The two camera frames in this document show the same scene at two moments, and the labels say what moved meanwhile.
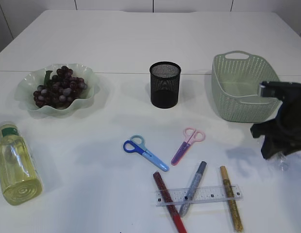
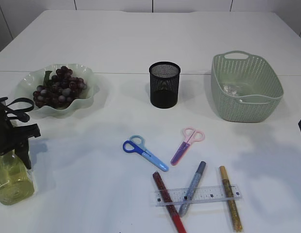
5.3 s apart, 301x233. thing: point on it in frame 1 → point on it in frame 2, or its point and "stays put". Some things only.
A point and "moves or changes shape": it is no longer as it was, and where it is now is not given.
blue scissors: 136,144 stays put
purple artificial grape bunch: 58,90 stays put
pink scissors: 191,135 stays put
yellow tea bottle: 20,179 moves or changes shape
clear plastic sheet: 280,162 → 229,90
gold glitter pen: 231,199 stays put
